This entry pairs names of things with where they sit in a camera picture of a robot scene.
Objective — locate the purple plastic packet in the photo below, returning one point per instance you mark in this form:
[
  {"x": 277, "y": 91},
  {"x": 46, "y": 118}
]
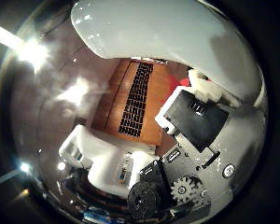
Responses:
[{"x": 165, "y": 31}]

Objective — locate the wooden panel with black grid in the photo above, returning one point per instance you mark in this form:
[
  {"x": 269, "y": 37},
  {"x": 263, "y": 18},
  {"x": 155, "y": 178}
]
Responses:
[{"x": 137, "y": 99}]

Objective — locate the ceiling strip light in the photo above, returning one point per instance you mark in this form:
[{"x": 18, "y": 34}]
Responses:
[{"x": 31, "y": 51}]

